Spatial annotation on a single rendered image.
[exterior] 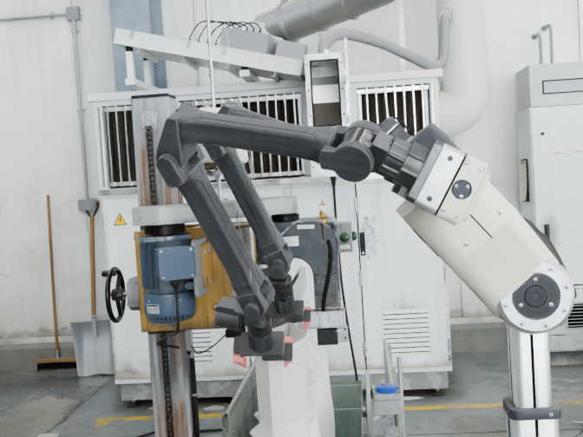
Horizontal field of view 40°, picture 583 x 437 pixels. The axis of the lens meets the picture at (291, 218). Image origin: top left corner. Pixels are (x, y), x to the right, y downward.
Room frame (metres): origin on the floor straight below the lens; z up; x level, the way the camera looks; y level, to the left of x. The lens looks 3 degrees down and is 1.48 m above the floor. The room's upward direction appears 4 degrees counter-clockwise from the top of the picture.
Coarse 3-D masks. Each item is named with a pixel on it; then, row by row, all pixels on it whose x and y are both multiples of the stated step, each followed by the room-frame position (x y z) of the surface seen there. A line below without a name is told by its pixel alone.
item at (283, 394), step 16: (304, 336) 2.21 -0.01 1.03; (304, 352) 2.10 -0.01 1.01; (256, 368) 2.09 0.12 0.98; (272, 368) 1.94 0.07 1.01; (288, 368) 2.02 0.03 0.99; (304, 368) 2.09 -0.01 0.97; (272, 384) 1.93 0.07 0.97; (288, 384) 2.01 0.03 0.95; (304, 384) 2.09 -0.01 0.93; (272, 400) 1.92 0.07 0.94; (288, 400) 2.01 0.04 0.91; (304, 400) 2.08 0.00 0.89; (256, 416) 2.13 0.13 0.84; (272, 416) 1.92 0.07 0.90; (288, 416) 2.00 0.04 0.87; (304, 416) 2.07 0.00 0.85; (256, 432) 2.04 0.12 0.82; (272, 432) 1.91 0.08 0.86; (288, 432) 2.00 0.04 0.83; (304, 432) 2.03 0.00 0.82
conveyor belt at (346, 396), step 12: (336, 384) 4.13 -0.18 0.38; (348, 384) 4.12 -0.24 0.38; (360, 384) 4.10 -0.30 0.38; (336, 396) 3.91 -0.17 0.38; (348, 396) 3.89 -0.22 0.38; (360, 396) 3.88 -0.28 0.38; (336, 408) 3.70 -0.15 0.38; (348, 408) 3.69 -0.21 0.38; (360, 408) 3.68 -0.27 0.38; (336, 420) 3.53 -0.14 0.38; (348, 420) 3.52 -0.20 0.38; (360, 420) 3.51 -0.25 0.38; (336, 432) 3.36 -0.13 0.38; (348, 432) 3.35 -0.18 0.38; (360, 432) 3.34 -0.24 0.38
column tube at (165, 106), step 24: (168, 96) 2.53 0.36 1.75; (144, 144) 2.51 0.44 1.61; (144, 168) 2.51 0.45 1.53; (144, 192) 2.52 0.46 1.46; (168, 192) 2.51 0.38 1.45; (168, 336) 2.51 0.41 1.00; (192, 336) 2.61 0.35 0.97; (168, 360) 2.51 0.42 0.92; (168, 408) 2.51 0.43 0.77; (192, 408) 2.53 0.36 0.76; (192, 432) 2.51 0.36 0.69
